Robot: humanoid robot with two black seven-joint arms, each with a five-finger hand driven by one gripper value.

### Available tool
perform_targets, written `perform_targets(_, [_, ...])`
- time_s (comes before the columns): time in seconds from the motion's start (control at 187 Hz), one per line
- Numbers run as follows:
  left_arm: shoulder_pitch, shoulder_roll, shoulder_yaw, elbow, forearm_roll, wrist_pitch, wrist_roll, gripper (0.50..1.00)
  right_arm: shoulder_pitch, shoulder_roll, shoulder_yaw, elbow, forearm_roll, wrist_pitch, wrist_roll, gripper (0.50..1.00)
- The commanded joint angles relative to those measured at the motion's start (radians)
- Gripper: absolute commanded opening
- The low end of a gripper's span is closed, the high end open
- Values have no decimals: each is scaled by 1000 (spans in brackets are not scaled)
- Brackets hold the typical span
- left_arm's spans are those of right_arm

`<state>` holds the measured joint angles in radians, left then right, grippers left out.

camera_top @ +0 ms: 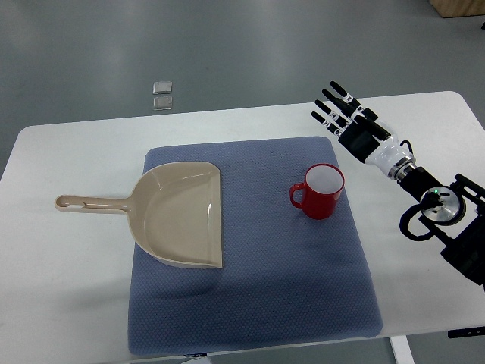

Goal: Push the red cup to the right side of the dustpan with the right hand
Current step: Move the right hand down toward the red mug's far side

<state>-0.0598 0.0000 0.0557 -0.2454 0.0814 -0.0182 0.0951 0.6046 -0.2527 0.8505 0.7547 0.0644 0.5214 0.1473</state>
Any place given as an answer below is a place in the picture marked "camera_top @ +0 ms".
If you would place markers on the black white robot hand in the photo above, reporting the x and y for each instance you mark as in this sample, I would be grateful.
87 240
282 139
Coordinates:
363 134

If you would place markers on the red mug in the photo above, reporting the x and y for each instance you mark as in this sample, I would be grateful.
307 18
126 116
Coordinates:
320 191

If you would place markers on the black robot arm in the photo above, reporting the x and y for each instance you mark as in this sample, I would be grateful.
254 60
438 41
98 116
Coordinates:
439 205

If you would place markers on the beige plastic dustpan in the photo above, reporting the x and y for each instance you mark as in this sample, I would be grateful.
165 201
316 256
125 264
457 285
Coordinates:
174 213

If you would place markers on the wooden box corner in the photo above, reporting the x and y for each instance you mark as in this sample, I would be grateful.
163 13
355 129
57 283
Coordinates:
458 8

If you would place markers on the lower metal floor plate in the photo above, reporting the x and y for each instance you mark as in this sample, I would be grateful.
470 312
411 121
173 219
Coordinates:
161 103

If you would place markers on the metal floor plate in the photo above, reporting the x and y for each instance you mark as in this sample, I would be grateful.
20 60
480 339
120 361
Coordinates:
161 103
162 87

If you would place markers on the upper metal floor plate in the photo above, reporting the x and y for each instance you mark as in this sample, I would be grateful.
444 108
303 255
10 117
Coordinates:
162 87

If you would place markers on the white table leg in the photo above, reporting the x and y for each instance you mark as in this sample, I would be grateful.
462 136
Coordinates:
401 350

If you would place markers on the black table control panel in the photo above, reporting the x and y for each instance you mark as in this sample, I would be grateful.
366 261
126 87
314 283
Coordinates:
466 332

